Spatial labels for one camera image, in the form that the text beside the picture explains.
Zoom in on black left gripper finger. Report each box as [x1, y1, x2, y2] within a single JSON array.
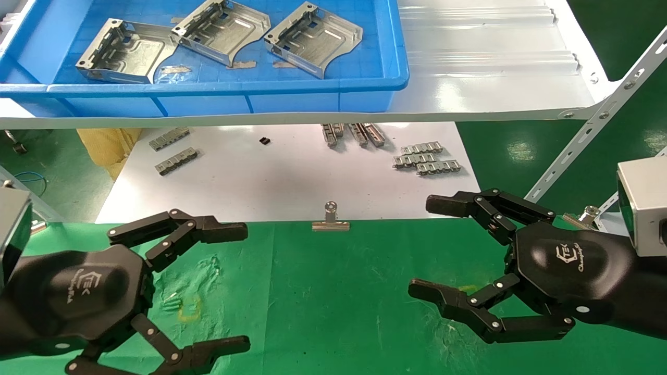
[[65, 314, 251, 375]]

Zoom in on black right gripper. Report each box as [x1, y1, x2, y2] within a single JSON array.
[[408, 189, 667, 344]]

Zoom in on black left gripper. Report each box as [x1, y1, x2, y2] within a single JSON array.
[[0, 209, 249, 361]]

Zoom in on sheet metal bracket part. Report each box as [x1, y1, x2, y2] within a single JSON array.
[[170, 0, 272, 68], [263, 2, 364, 80], [76, 18, 181, 84]]

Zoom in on small ribbed metal strip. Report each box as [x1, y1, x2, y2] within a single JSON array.
[[400, 141, 444, 156], [348, 123, 369, 148], [392, 153, 436, 169], [149, 127, 191, 152], [363, 123, 387, 147], [415, 159, 462, 177], [155, 148, 199, 177]]

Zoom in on yellow plastic bag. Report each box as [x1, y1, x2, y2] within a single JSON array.
[[76, 129, 143, 181]]

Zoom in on white perforated shelf upright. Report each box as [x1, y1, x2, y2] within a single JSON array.
[[524, 25, 667, 204]]

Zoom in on white metal shelf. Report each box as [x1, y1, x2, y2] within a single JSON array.
[[0, 0, 623, 130]]

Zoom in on black caster wheel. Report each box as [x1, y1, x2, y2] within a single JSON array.
[[4, 130, 28, 155]]

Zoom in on blue plastic bin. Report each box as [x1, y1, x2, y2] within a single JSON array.
[[0, 0, 410, 118]]

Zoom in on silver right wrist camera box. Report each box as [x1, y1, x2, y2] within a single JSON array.
[[616, 155, 667, 259]]

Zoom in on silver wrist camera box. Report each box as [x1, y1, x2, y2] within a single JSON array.
[[0, 186, 33, 286], [616, 155, 667, 259]]

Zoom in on blue floor cable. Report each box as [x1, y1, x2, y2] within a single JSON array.
[[13, 171, 48, 197]]

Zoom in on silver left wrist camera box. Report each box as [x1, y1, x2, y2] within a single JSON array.
[[0, 186, 33, 286]]

